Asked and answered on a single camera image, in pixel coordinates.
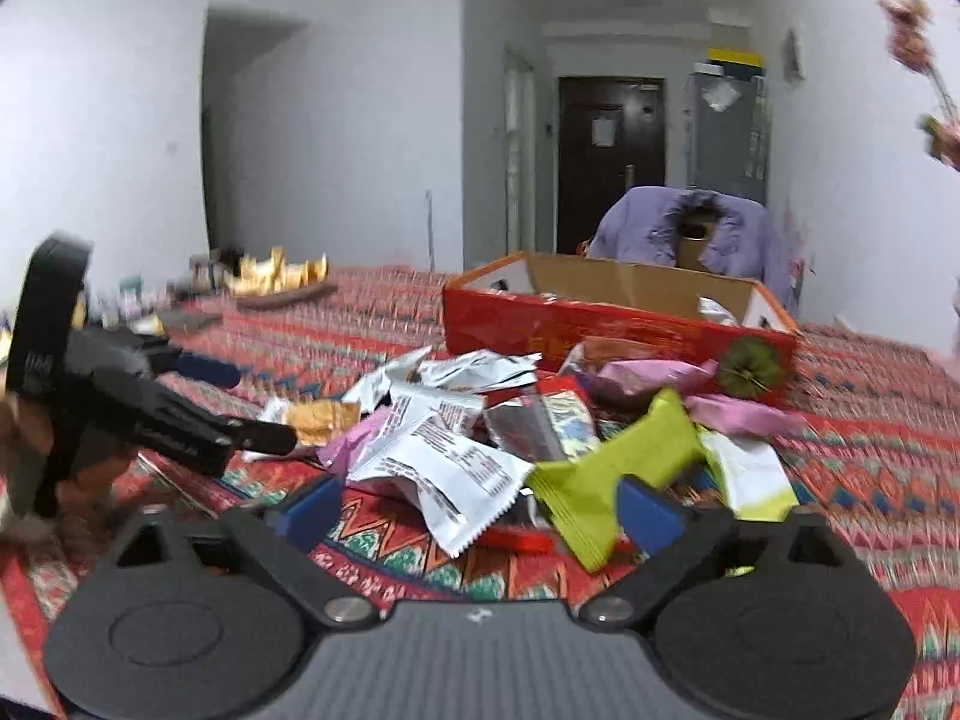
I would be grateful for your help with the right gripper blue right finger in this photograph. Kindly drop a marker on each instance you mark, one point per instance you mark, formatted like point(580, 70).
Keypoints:
point(649, 518)

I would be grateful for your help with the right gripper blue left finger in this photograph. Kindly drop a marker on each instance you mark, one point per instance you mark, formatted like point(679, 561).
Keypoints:
point(304, 518)

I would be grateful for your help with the brown chair back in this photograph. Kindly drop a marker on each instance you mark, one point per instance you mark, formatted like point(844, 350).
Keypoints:
point(694, 232)

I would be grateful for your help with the yellow box on cabinet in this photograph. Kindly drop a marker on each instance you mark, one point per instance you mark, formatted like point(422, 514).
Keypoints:
point(738, 63)

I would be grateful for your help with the pink snack packet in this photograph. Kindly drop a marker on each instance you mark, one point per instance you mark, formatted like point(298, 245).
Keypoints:
point(344, 451)
point(629, 382)

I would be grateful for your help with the white snack packet upper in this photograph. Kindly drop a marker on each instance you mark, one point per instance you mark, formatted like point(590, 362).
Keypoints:
point(477, 372)

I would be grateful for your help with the lime green snack packet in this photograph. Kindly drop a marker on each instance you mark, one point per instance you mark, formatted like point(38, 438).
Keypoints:
point(579, 495)

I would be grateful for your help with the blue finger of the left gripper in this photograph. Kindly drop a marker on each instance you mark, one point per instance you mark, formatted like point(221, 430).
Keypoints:
point(206, 369)
point(260, 437)

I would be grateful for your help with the dark entrance door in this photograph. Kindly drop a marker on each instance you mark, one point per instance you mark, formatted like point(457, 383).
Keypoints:
point(611, 137)

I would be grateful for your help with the patterned red tablecloth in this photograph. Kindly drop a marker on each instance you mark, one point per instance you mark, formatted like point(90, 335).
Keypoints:
point(877, 454)

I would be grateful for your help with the left hand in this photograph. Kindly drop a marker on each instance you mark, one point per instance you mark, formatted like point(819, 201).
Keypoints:
point(32, 499)

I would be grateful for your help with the gold orange snack packet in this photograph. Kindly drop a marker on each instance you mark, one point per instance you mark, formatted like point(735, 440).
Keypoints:
point(314, 422)

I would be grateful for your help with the bowl of orange peels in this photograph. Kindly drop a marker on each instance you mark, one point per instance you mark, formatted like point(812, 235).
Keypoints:
point(275, 283)

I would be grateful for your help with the red silver snack packet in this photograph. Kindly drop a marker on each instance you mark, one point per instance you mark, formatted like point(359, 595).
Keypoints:
point(550, 420)

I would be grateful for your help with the grey cabinet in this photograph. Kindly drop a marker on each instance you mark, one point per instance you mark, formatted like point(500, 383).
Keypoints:
point(728, 130)

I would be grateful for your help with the purple puffer jacket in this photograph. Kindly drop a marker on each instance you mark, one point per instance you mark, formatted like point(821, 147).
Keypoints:
point(642, 227)

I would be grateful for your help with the white printed snack packet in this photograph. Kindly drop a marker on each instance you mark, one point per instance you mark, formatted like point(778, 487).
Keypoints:
point(460, 486)

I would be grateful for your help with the dried pink flowers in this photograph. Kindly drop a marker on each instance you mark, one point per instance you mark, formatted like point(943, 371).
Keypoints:
point(909, 46)

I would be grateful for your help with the red cardboard box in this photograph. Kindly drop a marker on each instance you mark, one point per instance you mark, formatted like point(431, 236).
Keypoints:
point(546, 304)

